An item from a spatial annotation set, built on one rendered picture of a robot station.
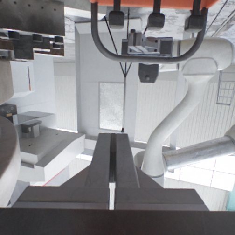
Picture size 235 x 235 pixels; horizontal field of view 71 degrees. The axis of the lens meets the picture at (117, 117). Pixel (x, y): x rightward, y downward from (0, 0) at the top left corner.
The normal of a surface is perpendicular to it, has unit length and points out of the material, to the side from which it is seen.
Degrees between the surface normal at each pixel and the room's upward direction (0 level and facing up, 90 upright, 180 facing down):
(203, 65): 81
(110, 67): 90
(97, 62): 90
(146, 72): 90
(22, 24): 90
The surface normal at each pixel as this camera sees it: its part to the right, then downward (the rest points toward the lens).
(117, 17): 0.02, 0.25
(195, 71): -0.48, 0.39
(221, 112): -0.32, 0.22
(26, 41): 0.40, 0.24
